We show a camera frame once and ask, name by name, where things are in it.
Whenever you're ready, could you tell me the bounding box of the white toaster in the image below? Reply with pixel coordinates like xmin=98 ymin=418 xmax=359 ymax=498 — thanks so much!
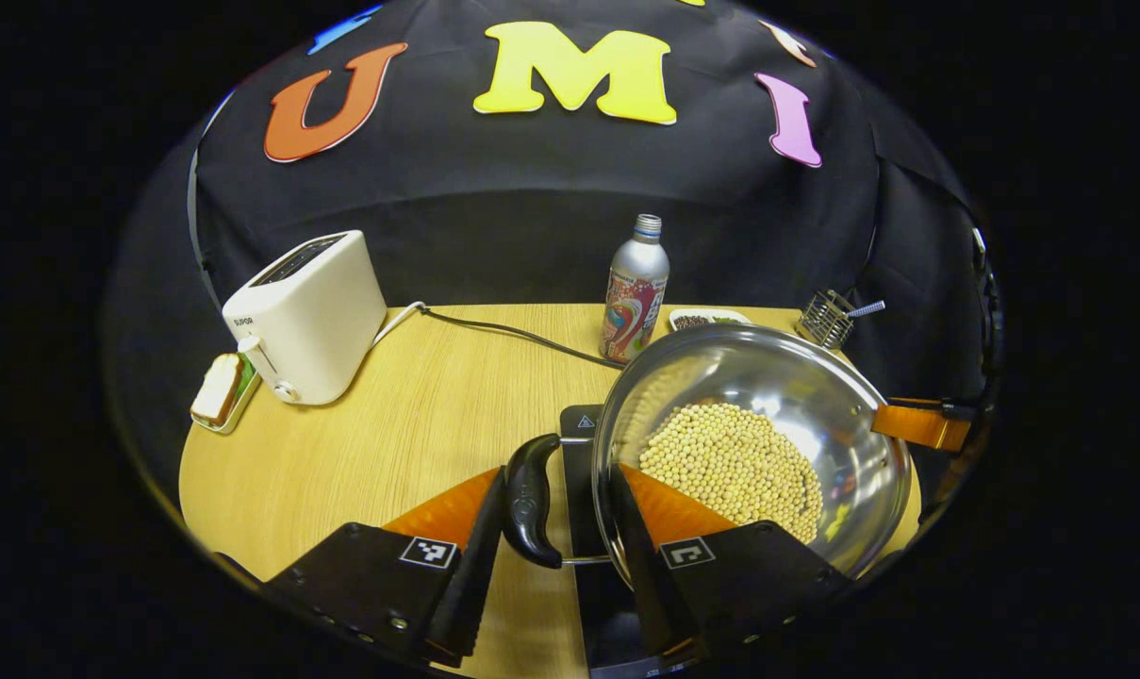
xmin=222 ymin=230 xmax=388 ymax=406

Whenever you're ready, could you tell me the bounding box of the wire mesh utensil holder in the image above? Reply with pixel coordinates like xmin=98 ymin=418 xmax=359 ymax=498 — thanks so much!
xmin=796 ymin=290 xmax=855 ymax=351

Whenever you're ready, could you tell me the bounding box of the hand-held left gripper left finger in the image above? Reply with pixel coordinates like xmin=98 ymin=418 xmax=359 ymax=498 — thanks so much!
xmin=263 ymin=467 xmax=510 ymax=669

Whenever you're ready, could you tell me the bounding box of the silver bottle colourful label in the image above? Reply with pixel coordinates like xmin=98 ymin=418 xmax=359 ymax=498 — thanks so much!
xmin=600 ymin=214 xmax=670 ymax=366

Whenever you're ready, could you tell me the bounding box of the toaster power cable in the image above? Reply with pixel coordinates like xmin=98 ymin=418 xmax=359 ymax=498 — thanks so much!
xmin=372 ymin=302 xmax=627 ymax=371

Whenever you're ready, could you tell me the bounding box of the stainless steel pot black handle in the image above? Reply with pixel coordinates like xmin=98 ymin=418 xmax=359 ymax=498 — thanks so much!
xmin=502 ymin=323 xmax=913 ymax=593

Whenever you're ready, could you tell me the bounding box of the small white dish dark food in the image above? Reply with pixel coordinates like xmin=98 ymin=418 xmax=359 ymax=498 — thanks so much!
xmin=669 ymin=308 xmax=752 ymax=333

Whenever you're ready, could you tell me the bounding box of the black induction cooktop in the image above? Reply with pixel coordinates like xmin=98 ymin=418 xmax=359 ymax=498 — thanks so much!
xmin=560 ymin=406 xmax=714 ymax=679

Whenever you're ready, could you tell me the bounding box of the black backdrop cloth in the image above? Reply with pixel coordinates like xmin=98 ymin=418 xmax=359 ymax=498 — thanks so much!
xmin=103 ymin=0 xmax=1004 ymax=491

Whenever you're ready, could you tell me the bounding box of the pile of yellow soybeans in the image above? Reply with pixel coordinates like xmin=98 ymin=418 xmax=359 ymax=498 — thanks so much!
xmin=637 ymin=403 xmax=825 ymax=545

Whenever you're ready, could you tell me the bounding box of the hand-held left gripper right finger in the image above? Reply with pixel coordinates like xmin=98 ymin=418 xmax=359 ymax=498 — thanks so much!
xmin=607 ymin=462 xmax=853 ymax=663

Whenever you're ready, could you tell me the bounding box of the pale green rectangular plate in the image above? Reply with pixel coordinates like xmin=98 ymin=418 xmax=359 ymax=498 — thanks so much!
xmin=190 ymin=354 xmax=263 ymax=436

